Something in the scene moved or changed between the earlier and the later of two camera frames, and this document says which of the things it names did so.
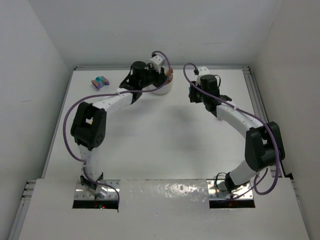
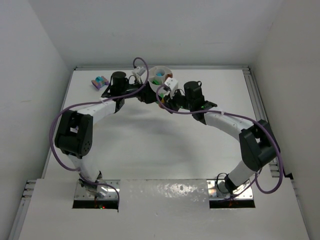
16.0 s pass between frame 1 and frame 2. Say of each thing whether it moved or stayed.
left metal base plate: stayed
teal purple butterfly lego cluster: stayed
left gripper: moved
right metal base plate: stayed
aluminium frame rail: stayed
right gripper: moved
